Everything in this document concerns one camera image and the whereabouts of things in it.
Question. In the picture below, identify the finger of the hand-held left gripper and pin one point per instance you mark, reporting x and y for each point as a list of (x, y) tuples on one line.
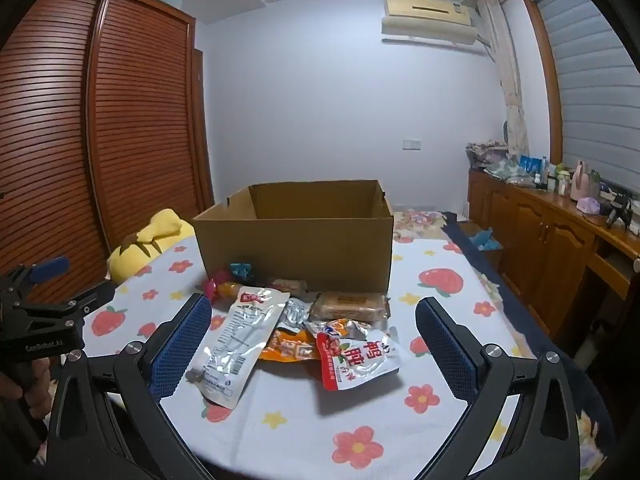
[(75, 302), (47, 267)]

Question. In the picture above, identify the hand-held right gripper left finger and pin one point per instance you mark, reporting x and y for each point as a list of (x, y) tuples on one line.
[(182, 345)]

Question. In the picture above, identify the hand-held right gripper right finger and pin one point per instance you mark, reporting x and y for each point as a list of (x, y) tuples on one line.
[(445, 350)]

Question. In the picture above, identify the silver white packet red label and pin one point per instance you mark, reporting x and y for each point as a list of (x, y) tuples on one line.
[(235, 340)]

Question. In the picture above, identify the pink and orange candy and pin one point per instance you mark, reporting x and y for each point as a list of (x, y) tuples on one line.
[(225, 291)]

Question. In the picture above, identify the blue candy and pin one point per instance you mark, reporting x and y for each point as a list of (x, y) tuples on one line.
[(240, 270)]

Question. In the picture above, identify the red and white snack packet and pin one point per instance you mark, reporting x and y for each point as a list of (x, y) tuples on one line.
[(350, 362)]

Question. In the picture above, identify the orange chicken feet packet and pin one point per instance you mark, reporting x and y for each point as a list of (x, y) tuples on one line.
[(287, 347)]

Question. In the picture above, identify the clear cake packet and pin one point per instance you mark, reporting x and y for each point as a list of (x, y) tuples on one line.
[(350, 305)]

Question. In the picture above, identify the silver packet purple edge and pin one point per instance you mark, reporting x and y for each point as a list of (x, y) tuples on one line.
[(297, 315)]

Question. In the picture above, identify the small brown snack packet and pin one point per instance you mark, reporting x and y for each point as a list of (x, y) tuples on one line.
[(289, 286)]

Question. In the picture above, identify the brown cardboard box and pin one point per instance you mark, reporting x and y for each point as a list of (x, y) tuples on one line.
[(290, 250)]

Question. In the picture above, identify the person's left hand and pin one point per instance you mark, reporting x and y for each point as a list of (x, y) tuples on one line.
[(40, 380)]

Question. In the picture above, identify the dark blue bed sheet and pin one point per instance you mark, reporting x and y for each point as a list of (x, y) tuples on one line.
[(480, 280)]

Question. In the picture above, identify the yellow plush toy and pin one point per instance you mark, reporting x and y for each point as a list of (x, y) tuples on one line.
[(145, 245)]

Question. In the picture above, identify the small cardboard box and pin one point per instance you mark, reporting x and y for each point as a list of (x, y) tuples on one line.
[(487, 260)]

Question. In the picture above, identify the teal cloth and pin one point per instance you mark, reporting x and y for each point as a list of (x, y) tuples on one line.
[(485, 239)]

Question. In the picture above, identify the white round bin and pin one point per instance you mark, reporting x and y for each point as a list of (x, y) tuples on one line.
[(585, 350)]

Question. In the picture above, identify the fruit print white blanket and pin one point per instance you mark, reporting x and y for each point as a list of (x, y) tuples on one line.
[(300, 425)]

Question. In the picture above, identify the wooden cabinet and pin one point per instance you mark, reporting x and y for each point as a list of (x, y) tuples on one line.
[(540, 240)]

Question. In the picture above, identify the wooden slatted wardrobe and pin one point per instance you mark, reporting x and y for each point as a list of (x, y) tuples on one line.
[(125, 110)]

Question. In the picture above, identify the green patterned cloth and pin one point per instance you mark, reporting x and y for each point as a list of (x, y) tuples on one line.
[(505, 170)]

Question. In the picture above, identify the small white bottle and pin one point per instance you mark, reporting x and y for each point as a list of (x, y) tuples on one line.
[(537, 180)]

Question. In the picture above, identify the floral cloth pile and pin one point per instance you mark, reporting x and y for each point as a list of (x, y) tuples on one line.
[(487, 152)]

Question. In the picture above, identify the purple pouch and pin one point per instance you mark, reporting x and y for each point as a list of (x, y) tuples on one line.
[(589, 206)]

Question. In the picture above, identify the blue printed box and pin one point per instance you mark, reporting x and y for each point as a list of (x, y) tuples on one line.
[(531, 162)]

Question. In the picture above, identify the pink bottle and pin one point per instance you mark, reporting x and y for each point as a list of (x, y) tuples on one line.
[(581, 180)]

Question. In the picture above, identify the black tripod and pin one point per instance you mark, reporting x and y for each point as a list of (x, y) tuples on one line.
[(619, 210)]

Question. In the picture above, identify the green bottle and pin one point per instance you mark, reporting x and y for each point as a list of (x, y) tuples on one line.
[(594, 182)]

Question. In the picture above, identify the beige patterned curtain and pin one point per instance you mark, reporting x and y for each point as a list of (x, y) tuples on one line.
[(507, 70)]

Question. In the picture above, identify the grey window blind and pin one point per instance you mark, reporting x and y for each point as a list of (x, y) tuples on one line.
[(595, 85)]

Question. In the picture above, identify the cream air conditioner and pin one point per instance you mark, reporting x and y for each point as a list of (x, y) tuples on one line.
[(425, 10)]

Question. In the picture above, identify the white wall switch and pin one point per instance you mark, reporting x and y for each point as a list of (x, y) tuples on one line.
[(412, 144)]

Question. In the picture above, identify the wooden window frame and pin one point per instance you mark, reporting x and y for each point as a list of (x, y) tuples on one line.
[(547, 85)]

